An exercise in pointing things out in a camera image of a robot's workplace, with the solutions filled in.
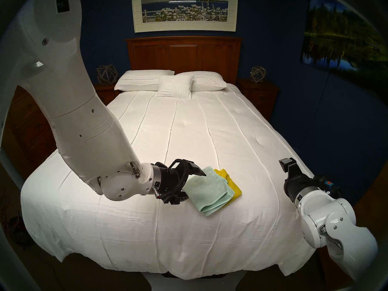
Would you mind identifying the brown wooden dresser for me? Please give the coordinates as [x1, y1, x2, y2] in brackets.
[2, 86, 59, 172]

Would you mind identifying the forest lake wall poster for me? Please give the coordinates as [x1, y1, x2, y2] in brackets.
[300, 0, 388, 97]

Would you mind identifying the small square white pillow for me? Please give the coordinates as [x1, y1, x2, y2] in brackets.
[156, 75, 194, 100]

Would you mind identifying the mint green hand towel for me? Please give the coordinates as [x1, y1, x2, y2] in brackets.
[182, 166, 235, 217]

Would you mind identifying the white bed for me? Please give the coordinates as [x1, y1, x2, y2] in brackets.
[21, 81, 329, 280]

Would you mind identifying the yellow hand towel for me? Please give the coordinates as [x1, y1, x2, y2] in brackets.
[214, 169, 242, 206]

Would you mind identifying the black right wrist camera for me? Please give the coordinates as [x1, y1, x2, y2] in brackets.
[314, 175, 342, 200]

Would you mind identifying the dark floor cable bundle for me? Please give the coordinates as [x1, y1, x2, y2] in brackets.
[0, 187, 34, 248]

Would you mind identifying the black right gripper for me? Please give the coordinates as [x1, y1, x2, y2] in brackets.
[279, 158, 319, 203]

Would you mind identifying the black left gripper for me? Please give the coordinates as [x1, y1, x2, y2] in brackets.
[151, 159, 207, 205]

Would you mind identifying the brown wooden headboard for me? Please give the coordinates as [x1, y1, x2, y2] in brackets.
[125, 36, 243, 85]

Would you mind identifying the brown wooden nightstand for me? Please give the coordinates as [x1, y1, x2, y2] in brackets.
[237, 78, 280, 122]
[93, 83, 120, 106]

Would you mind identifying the long white pillow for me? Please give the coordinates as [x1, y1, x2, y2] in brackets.
[114, 70, 175, 92]
[175, 71, 227, 92]

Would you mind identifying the grey geometric wire ornament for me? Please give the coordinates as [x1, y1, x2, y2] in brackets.
[96, 64, 119, 85]
[250, 66, 267, 83]

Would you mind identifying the framed flower seascape picture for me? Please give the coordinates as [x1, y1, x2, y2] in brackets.
[131, 0, 239, 33]

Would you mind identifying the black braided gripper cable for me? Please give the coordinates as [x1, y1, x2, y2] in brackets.
[158, 159, 189, 203]

